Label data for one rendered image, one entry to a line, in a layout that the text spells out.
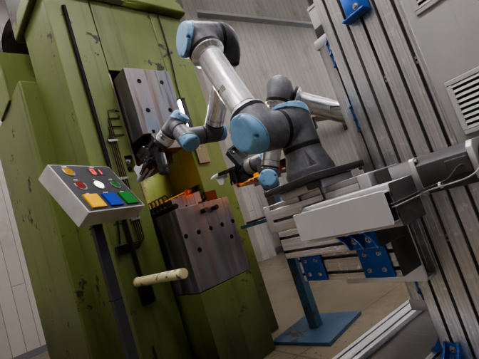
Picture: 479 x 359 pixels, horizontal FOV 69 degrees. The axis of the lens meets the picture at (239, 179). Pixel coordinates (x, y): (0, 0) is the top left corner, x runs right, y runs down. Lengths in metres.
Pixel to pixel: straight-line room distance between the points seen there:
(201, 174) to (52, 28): 1.16
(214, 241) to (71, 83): 1.15
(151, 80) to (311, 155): 1.37
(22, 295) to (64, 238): 2.77
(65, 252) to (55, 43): 1.16
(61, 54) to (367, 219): 1.85
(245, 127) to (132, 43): 1.61
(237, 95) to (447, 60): 0.53
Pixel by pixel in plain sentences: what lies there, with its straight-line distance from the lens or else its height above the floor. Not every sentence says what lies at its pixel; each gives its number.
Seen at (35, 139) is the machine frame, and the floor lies 1.59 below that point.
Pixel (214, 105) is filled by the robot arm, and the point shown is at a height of 1.22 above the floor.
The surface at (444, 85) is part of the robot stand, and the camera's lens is 0.95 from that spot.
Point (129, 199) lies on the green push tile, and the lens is 1.62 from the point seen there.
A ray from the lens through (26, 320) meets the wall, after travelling 5.02.
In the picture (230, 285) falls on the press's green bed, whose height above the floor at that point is 0.44.
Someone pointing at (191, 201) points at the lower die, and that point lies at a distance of 2.00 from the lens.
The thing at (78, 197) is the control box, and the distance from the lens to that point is 1.46.
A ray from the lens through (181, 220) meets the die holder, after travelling 1.86.
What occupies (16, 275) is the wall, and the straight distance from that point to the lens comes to 5.02.
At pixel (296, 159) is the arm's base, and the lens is 1.03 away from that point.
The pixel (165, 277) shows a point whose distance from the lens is 1.62.
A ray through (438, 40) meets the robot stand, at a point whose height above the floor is 1.01.
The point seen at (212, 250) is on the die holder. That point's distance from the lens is 1.94.
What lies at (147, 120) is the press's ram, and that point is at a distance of 2.04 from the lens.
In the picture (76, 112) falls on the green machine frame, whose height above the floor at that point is 1.56.
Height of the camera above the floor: 0.76
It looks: 6 degrees up
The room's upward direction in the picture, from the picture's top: 18 degrees counter-clockwise
